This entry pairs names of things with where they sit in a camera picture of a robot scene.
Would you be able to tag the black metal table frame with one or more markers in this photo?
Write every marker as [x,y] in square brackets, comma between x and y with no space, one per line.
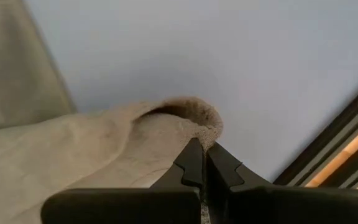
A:
[328,137]

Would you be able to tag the taupe woven towel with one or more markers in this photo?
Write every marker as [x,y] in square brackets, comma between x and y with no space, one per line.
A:
[73,149]

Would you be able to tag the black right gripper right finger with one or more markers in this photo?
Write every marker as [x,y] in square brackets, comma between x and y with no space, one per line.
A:
[275,205]

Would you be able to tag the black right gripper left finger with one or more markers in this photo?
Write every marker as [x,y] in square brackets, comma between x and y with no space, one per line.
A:
[129,205]

